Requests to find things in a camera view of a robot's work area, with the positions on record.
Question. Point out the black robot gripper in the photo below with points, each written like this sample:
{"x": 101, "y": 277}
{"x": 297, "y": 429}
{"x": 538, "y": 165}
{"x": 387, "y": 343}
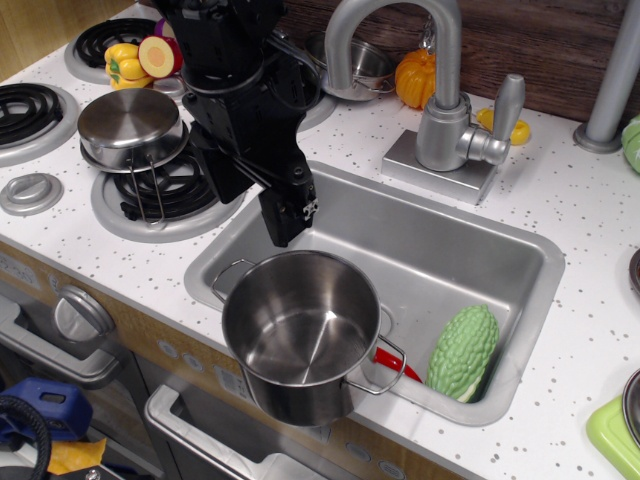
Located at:
{"x": 246, "y": 135}

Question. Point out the large stainless steel pot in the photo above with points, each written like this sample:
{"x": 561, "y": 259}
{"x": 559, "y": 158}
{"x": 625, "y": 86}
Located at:
{"x": 302, "y": 325}

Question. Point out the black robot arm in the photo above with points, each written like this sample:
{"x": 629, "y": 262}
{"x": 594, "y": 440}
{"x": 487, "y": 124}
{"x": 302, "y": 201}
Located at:
{"x": 236, "y": 42}

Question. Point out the small steel pot at back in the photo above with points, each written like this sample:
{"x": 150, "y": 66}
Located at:
{"x": 373, "y": 70}

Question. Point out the stainless steel sink basin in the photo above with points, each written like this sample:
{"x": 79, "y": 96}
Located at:
{"x": 427, "y": 261}

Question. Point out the front right stove burner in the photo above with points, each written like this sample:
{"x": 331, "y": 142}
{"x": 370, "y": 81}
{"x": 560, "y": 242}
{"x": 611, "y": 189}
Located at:
{"x": 172, "y": 204}

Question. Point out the stove burner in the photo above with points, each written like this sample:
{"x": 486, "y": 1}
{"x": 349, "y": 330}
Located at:
{"x": 36, "y": 119}
{"x": 84, "y": 56}
{"x": 172, "y": 204}

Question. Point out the grey toy faucet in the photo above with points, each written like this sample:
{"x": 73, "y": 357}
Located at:
{"x": 446, "y": 139}

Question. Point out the upside-down steel saucepan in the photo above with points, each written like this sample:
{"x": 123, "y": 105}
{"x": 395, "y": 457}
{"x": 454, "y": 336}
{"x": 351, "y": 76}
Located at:
{"x": 132, "y": 131}

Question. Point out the red plastic utensil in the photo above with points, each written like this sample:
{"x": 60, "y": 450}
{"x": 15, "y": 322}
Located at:
{"x": 393, "y": 362}

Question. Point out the orange pumpkin toy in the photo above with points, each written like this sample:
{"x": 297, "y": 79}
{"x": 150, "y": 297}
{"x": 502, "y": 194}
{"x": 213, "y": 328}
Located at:
{"x": 415, "y": 78}

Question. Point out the halved purple onion toy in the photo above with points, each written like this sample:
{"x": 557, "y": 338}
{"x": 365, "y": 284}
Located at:
{"x": 159, "y": 54}

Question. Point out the yellow bell pepper toy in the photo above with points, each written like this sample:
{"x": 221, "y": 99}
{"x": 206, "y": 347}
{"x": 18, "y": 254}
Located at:
{"x": 124, "y": 68}

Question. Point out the green bitter melon toy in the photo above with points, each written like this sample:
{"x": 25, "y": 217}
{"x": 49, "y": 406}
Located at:
{"x": 462, "y": 353}

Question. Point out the grey oven knob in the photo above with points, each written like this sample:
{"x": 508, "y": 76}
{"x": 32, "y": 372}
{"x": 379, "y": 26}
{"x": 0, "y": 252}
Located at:
{"x": 78, "y": 317}

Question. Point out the yellow toy behind faucet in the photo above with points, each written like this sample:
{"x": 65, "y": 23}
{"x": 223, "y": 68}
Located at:
{"x": 520, "y": 134}

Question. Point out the grey round stove knob cap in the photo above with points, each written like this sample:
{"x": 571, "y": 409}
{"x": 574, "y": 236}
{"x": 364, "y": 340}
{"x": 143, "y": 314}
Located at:
{"x": 31, "y": 194}

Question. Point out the back left stove burner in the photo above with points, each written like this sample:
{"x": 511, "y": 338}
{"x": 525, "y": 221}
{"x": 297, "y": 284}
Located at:
{"x": 84, "y": 56}

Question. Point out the front left stove burner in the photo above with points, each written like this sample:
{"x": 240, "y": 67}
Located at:
{"x": 36, "y": 119}

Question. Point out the blue clamp tool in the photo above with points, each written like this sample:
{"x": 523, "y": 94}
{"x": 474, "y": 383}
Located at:
{"x": 63, "y": 407}

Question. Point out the grey vertical pole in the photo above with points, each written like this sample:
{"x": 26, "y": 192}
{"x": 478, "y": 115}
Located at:
{"x": 600, "y": 134}

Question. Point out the yellow cloth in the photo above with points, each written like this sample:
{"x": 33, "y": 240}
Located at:
{"x": 72, "y": 456}

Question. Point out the green vegetable toy at right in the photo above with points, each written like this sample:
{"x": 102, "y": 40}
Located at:
{"x": 630, "y": 140}

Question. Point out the dark bowl at right edge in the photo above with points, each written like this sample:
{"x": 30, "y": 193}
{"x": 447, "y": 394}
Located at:
{"x": 634, "y": 271}

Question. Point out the light green plastic plate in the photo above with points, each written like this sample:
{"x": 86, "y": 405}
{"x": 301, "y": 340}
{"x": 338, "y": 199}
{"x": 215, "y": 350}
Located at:
{"x": 607, "y": 430}

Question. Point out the left oven door handle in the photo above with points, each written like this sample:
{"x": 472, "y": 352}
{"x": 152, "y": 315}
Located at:
{"x": 93, "y": 372}

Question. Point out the grey oven door handle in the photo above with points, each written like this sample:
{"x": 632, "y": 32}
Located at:
{"x": 226, "y": 460}

